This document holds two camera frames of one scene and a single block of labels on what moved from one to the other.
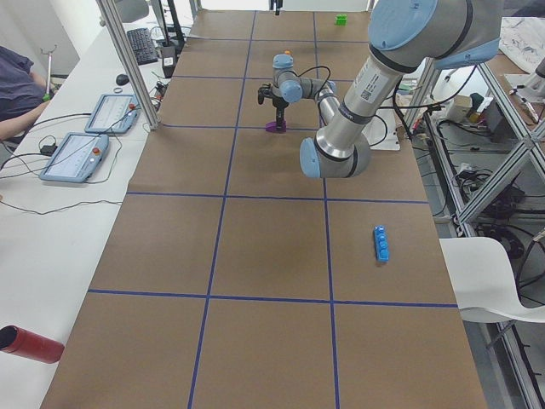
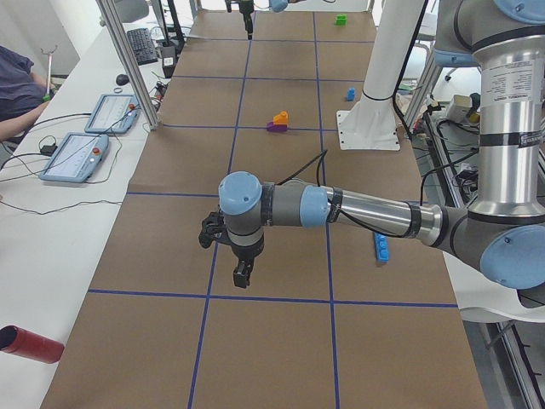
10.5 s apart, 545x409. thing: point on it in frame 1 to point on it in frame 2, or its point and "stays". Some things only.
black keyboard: x=142 y=45 stays
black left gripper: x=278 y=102 to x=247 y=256
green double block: x=340 y=20 stays
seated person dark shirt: x=22 y=95 stays
